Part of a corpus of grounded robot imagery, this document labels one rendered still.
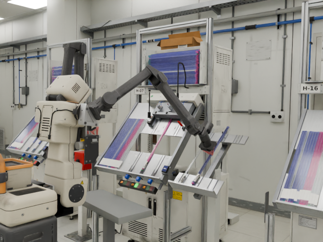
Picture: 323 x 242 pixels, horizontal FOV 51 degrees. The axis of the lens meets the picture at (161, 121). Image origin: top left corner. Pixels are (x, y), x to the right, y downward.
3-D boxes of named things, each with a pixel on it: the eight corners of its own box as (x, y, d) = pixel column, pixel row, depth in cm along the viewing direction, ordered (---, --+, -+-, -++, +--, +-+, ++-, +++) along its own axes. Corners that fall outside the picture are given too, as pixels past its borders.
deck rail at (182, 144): (166, 185, 230) (162, 180, 226) (163, 184, 231) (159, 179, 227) (204, 108, 264) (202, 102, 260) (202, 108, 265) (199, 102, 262)
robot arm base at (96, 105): (78, 106, 180) (92, 107, 173) (88, 98, 185) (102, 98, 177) (86, 119, 185) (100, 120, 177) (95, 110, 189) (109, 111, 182)
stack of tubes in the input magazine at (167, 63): (196, 83, 260) (197, 48, 259) (147, 85, 292) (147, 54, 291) (205, 84, 270) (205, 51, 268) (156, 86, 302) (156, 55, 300)
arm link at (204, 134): (196, 134, 205) (204, 135, 201) (200, 127, 209) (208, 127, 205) (199, 142, 209) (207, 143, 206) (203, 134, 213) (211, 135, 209)
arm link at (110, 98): (145, 68, 214) (152, 59, 206) (159, 84, 214) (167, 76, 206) (94, 103, 188) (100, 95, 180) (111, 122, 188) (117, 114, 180)
